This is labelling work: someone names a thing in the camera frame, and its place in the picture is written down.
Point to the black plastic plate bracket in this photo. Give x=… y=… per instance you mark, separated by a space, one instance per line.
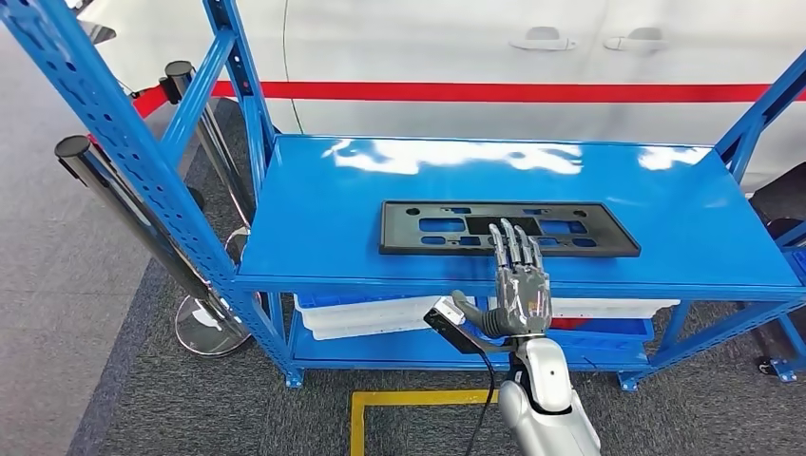
x=397 y=242

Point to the black camera bracket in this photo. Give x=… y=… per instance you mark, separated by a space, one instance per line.
x=466 y=340

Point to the chrome stanchion with black cap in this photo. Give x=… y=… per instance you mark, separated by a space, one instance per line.
x=182 y=75

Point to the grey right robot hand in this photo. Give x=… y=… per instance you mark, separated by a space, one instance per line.
x=522 y=302

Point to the chrome stanchion with chrome base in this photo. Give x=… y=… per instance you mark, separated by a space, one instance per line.
x=208 y=327

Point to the white plastic crate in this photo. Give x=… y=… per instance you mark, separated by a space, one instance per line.
x=378 y=315
x=617 y=308
x=365 y=330

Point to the red barrier belt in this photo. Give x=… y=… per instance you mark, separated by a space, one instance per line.
x=504 y=92

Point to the blue wheeled shelf rack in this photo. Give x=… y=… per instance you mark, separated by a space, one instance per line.
x=793 y=264

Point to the red object in crate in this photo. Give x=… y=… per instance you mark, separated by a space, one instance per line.
x=570 y=323

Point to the white car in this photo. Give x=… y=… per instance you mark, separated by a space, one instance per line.
x=441 y=38

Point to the blue metal shelf rack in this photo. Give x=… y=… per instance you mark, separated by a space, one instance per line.
x=315 y=220

